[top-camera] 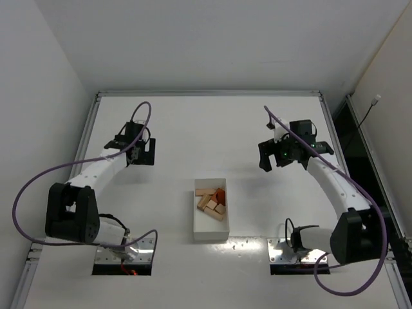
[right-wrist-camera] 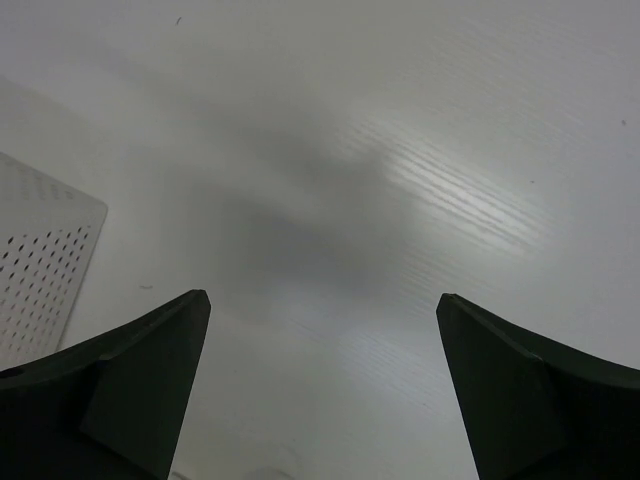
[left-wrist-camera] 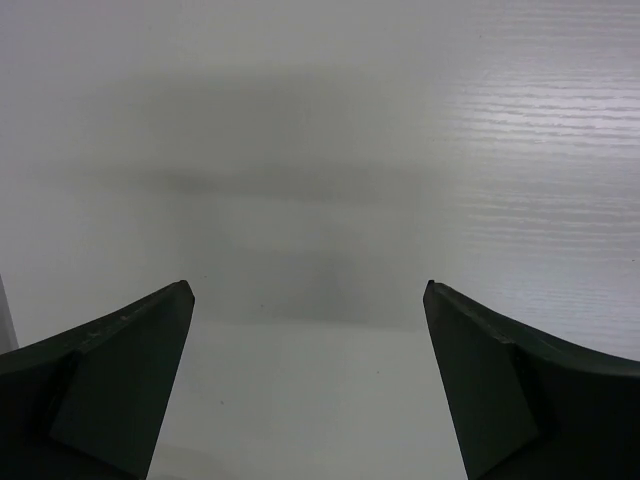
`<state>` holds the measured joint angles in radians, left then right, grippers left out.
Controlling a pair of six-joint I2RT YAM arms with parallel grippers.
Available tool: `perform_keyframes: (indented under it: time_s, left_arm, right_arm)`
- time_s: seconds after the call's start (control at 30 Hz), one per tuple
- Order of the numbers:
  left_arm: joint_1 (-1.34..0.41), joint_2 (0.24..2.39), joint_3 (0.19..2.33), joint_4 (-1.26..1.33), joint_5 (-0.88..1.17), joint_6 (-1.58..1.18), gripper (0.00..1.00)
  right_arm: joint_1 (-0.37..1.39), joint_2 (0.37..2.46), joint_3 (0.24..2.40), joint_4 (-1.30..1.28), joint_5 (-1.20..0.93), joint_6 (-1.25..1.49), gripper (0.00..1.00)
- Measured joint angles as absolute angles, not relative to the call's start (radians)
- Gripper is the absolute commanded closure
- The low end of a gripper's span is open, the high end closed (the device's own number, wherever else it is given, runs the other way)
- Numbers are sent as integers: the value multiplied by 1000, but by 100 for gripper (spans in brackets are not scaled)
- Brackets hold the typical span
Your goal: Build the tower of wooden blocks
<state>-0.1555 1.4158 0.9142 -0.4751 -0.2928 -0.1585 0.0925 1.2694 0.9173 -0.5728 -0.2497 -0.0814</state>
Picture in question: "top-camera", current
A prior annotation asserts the black wall cable white plug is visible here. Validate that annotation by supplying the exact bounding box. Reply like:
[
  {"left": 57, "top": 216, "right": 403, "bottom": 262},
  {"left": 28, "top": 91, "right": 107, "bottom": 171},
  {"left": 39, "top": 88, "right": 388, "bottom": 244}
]
[{"left": 341, "top": 94, "right": 381, "bottom": 152}]

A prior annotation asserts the red arch wood block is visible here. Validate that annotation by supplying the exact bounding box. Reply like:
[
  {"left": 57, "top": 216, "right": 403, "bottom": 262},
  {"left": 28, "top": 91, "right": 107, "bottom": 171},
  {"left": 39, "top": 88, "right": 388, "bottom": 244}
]
[{"left": 214, "top": 188, "right": 226, "bottom": 206}]

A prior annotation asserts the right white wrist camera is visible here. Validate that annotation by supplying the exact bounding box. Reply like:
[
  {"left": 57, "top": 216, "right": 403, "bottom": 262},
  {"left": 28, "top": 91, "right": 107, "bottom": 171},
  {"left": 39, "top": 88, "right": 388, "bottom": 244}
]
[{"left": 266, "top": 118, "right": 289, "bottom": 143}]

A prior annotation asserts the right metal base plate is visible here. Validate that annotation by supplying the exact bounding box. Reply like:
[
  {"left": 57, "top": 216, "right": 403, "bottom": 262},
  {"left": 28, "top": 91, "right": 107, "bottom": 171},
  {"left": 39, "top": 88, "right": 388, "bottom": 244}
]
[{"left": 267, "top": 238, "right": 324, "bottom": 266}]

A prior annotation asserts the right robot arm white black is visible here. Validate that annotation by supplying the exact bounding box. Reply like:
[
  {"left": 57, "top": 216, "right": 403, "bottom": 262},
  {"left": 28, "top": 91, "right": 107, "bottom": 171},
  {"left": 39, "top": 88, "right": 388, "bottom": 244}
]
[{"left": 258, "top": 119, "right": 389, "bottom": 264}]

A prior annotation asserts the small light wood cube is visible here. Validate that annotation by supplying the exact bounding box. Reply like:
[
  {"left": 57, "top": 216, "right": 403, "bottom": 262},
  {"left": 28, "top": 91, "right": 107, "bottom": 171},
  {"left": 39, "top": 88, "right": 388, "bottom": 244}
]
[{"left": 214, "top": 204, "right": 226, "bottom": 214}]

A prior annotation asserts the light wood cylinder block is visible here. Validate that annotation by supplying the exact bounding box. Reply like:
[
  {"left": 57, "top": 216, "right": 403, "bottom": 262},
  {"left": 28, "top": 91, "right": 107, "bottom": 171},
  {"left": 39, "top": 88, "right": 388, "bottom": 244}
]
[{"left": 197, "top": 194, "right": 211, "bottom": 211}]

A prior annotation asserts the long light wood block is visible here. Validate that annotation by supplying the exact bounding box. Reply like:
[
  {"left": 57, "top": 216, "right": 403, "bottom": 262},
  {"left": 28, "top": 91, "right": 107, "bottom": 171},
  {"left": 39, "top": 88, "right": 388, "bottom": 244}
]
[{"left": 195, "top": 189, "right": 216, "bottom": 196}]

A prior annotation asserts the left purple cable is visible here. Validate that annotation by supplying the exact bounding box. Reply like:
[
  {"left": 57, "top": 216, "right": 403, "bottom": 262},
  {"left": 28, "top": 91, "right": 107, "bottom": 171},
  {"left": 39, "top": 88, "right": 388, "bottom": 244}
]
[{"left": 12, "top": 101, "right": 158, "bottom": 249}]

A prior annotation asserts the light wood cube block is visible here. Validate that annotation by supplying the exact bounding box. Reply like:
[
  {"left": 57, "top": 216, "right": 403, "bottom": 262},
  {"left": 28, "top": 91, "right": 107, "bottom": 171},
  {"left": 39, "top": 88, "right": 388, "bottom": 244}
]
[{"left": 206, "top": 200, "right": 218, "bottom": 211}]

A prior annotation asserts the light wood rectangular block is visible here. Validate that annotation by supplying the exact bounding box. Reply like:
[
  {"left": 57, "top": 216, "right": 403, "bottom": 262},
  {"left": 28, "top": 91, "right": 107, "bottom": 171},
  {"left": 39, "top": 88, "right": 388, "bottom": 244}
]
[{"left": 204, "top": 208, "right": 224, "bottom": 221}]

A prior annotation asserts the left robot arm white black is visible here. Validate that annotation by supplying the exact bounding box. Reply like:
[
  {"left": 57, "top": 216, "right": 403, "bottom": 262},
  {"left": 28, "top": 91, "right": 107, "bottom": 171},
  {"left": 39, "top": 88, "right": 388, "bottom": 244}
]
[{"left": 45, "top": 120, "right": 156, "bottom": 247}]

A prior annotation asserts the aluminium table frame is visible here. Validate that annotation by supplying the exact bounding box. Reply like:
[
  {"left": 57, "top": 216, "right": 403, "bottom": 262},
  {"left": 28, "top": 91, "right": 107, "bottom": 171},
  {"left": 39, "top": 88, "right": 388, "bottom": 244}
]
[{"left": 24, "top": 91, "right": 411, "bottom": 308}]

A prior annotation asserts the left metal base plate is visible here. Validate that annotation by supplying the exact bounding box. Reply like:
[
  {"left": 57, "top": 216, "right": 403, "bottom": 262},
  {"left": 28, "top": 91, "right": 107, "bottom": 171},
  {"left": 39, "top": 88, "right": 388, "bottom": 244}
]
[{"left": 94, "top": 238, "right": 156, "bottom": 265}]

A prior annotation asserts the metal base plate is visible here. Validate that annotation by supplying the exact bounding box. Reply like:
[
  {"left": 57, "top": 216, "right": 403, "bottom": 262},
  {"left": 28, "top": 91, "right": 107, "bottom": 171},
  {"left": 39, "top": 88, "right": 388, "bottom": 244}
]
[
  {"left": 267, "top": 238, "right": 324, "bottom": 266},
  {"left": 94, "top": 238, "right": 156, "bottom": 265}
]

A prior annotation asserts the white perforated box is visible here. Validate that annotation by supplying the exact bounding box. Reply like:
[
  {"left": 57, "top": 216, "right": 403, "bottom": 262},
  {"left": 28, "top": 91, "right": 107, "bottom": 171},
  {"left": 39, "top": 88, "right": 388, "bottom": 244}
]
[{"left": 193, "top": 178, "right": 230, "bottom": 242}]

